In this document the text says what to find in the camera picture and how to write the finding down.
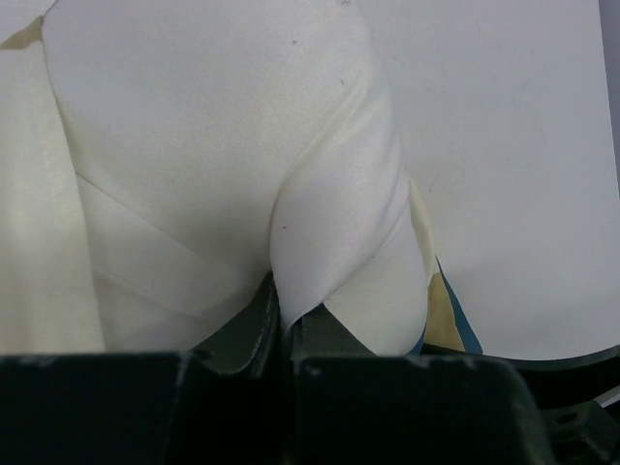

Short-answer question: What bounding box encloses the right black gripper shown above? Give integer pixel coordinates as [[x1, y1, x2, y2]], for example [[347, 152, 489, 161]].
[[511, 346, 619, 464]]

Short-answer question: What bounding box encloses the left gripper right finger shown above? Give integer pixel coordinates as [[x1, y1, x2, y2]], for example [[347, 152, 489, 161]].
[[290, 304, 375, 360]]

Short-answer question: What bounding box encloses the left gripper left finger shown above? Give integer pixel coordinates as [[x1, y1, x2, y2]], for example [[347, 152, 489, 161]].
[[192, 273, 280, 376]]

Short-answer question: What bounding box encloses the white pillow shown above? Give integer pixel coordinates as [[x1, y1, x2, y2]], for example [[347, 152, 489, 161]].
[[43, 1, 427, 355]]

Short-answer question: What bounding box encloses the blue beige white pillowcase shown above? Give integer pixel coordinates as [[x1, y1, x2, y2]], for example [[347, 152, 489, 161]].
[[1, 6, 481, 355]]

